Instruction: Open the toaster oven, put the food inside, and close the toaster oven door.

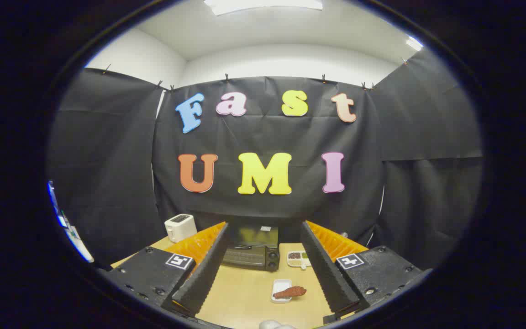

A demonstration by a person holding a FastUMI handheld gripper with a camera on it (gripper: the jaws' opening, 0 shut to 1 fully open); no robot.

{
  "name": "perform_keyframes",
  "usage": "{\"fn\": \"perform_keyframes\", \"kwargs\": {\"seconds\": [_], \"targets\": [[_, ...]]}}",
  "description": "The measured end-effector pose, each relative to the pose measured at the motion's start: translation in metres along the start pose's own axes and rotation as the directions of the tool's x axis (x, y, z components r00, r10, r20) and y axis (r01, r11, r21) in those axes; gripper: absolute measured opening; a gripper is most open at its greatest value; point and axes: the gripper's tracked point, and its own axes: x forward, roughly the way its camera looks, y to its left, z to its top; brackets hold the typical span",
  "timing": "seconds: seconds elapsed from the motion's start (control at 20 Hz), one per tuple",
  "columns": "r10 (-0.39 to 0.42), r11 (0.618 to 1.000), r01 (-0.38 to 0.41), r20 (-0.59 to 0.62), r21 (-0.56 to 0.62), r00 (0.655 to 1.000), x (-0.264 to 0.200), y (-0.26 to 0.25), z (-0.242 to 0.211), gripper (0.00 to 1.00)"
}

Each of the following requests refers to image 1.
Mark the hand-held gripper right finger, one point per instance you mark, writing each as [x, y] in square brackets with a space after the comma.
[324, 269]

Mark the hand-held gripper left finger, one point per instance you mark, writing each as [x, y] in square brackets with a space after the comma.
[208, 269]

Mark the red meat piece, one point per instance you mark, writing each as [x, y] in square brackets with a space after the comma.
[290, 292]

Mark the black toaster oven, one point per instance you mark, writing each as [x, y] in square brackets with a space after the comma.
[254, 256]

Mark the white toaster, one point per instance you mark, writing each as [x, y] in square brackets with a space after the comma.
[180, 227]

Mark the white divided plate with beans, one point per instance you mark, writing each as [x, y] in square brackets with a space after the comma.
[296, 262]

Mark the white rectangular tray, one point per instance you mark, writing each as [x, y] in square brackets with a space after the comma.
[281, 283]

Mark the white rounded object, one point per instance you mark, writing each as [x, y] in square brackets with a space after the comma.
[274, 325]

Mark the black backdrop cloth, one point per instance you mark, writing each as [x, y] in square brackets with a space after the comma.
[263, 132]

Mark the ceiling light panel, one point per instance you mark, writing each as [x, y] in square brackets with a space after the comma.
[414, 44]

